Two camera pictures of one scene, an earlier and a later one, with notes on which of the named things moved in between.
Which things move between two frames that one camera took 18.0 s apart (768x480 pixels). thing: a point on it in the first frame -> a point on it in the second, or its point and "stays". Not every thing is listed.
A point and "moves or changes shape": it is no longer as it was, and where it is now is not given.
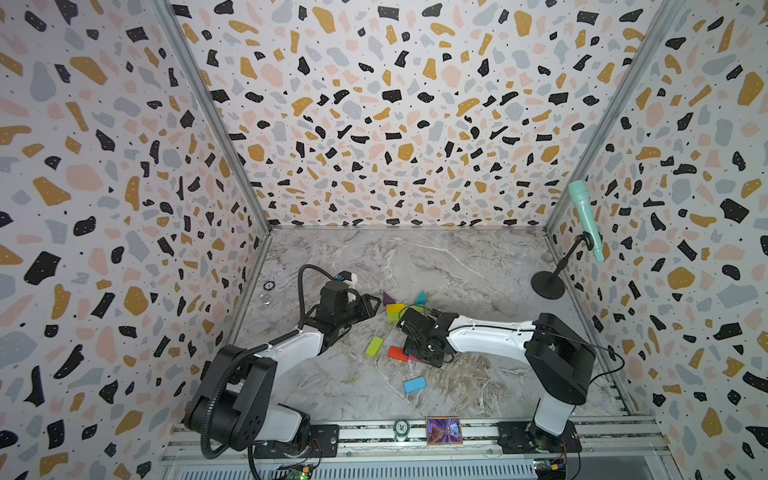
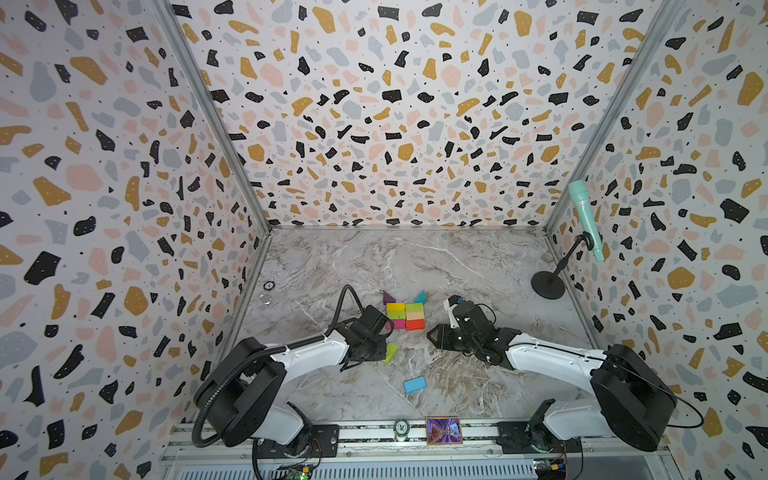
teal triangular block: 421,298 stays
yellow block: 395,308 stays
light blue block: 415,385 stays
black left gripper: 368,304 -> 383,354
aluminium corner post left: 214,111 stays
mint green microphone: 580,191 stays
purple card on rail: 444,431 stays
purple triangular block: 387,299 stays
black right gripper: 409,347 -> 444,336
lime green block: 374,347 moves or changes shape
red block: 397,353 moves or changes shape
